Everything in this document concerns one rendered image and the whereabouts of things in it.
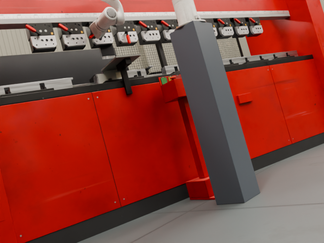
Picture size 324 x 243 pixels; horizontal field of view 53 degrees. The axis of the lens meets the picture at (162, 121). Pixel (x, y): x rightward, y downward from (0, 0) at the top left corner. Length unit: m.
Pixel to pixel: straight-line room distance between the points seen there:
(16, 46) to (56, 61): 2.75
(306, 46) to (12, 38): 4.06
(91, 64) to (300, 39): 2.16
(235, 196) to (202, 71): 0.69
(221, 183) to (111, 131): 0.75
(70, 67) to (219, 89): 1.42
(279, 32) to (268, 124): 1.33
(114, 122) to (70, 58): 0.93
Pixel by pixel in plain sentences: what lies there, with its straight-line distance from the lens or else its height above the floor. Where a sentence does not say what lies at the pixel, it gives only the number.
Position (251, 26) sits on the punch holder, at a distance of 3.33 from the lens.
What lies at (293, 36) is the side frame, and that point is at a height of 1.12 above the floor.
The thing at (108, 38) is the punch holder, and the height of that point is 1.21.
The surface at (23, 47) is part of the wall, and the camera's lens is 5.56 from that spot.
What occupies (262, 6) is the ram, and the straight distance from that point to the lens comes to 3.57.
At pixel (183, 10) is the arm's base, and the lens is 1.94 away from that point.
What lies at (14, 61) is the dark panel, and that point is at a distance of 2.74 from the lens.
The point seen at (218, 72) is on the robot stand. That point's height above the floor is 0.70.
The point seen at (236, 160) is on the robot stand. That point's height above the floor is 0.22.
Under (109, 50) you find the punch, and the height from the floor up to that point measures 1.13.
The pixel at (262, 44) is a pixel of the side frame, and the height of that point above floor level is 1.21.
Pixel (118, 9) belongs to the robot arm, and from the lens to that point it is 2.14.
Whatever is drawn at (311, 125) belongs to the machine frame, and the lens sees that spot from 3.40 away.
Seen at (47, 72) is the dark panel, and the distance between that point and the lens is 2.76.
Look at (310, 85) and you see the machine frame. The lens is 3.54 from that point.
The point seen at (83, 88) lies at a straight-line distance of 2.08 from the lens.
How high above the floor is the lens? 0.41
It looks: 4 degrees up
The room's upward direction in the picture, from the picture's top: 15 degrees counter-clockwise
